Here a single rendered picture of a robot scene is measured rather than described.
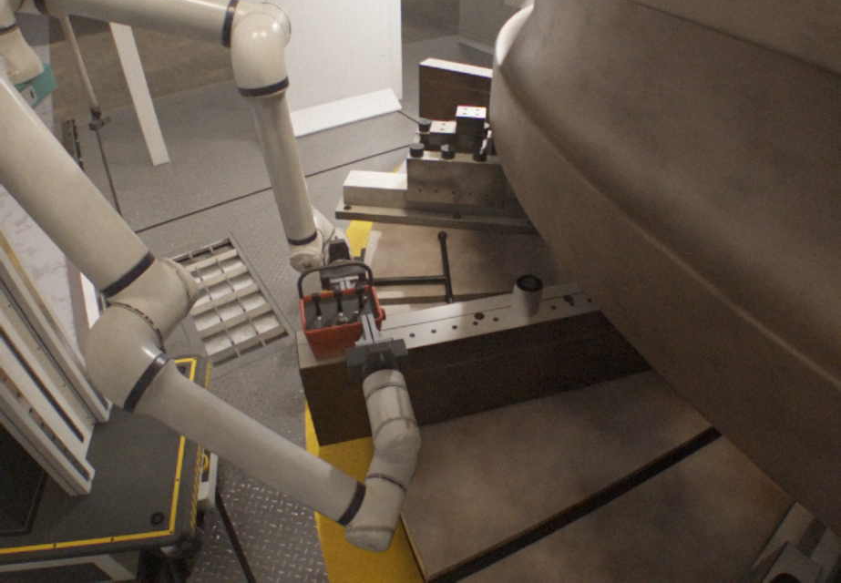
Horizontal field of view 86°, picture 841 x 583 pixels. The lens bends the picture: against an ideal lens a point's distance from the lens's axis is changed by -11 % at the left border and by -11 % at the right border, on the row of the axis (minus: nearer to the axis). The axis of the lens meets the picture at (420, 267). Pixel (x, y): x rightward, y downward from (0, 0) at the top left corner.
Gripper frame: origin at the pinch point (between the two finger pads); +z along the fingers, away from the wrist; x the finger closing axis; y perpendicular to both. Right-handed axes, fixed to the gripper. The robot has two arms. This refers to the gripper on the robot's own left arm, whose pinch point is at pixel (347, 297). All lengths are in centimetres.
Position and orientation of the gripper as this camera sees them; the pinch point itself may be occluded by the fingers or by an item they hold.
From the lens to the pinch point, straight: 138.6
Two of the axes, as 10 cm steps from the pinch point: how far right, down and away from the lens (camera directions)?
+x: -9.7, 1.6, -1.9
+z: 2.5, 5.2, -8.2
